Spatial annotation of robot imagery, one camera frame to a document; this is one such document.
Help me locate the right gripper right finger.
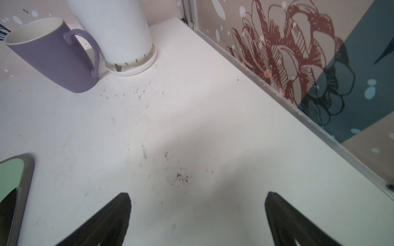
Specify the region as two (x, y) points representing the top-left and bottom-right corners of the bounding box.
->
(265, 192), (341, 246)

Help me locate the white utensil holder cup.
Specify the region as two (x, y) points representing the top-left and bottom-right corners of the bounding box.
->
(67, 0), (157, 76)

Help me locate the green cutting board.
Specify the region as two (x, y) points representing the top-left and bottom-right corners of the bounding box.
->
(1, 153), (35, 246)

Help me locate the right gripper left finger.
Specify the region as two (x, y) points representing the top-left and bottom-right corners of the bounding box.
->
(58, 193), (132, 246)

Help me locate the purple mug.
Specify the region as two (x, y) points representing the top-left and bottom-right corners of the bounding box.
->
(4, 17), (100, 93)

